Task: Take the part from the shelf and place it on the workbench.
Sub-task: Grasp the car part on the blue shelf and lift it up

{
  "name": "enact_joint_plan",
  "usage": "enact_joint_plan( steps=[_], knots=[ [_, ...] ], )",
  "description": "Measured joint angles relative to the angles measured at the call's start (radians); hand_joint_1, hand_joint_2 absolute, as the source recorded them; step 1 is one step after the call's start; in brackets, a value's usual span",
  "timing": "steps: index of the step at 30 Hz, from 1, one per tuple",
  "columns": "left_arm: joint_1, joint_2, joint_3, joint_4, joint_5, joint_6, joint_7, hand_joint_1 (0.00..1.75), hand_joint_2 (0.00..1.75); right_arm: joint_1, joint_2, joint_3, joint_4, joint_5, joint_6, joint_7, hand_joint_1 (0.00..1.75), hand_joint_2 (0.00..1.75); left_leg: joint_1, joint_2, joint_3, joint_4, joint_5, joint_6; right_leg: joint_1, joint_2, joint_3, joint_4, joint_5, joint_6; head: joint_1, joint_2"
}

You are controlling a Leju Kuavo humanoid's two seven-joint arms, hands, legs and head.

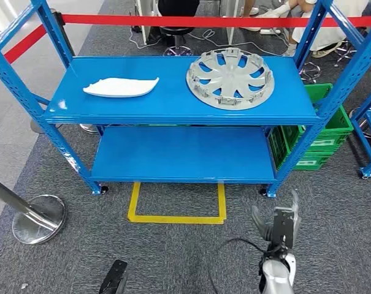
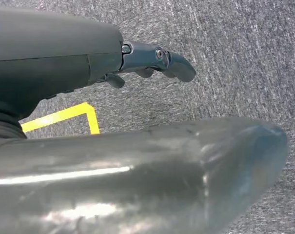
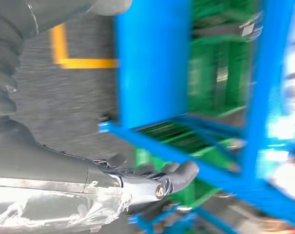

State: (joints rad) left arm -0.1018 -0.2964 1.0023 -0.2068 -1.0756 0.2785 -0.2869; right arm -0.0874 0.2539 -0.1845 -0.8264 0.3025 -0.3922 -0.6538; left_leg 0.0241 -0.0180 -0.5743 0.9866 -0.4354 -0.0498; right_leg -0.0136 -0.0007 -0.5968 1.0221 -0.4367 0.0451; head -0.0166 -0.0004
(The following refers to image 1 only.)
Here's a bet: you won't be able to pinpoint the silver wheel hubcap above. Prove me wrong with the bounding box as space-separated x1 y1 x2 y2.
186 47 276 111

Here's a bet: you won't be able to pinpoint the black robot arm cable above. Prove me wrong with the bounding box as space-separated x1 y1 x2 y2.
208 238 276 294

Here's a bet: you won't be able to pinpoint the seated person by stool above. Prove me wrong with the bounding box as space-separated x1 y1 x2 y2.
147 0 201 45

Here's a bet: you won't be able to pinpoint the black stool with chrome base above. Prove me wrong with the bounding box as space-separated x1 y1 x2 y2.
159 26 194 58

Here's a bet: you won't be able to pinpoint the white plastic trim part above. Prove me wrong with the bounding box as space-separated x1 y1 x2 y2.
82 77 159 99

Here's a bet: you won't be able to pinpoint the standing person's legs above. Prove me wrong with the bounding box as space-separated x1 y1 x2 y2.
240 0 261 32

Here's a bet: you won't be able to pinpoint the blue metal shelf rack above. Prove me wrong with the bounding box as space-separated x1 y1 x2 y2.
0 0 371 199

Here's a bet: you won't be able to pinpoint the white floor cable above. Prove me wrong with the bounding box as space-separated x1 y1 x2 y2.
128 27 165 51
188 29 285 58

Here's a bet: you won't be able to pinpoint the green plastic crate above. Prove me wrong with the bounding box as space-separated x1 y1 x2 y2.
276 152 333 172
267 83 355 158

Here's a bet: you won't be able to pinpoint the black thick stanchion post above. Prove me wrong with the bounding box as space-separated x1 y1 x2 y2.
50 9 76 68

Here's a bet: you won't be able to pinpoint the white desk panel leg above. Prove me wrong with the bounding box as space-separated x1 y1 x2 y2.
221 0 239 45
135 0 156 45

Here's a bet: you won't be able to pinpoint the short red barrier belt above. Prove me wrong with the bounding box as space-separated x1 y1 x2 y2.
0 24 48 82

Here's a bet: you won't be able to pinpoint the chrome stool base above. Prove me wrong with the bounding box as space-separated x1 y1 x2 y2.
335 39 357 68
299 61 322 85

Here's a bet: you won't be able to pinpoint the seated person by rack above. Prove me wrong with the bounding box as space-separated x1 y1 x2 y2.
255 0 371 58

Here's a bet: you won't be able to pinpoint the round chrome stanchion base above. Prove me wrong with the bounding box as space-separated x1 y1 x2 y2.
79 122 100 135

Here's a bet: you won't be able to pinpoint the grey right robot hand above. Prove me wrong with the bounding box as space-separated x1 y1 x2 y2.
251 189 302 249

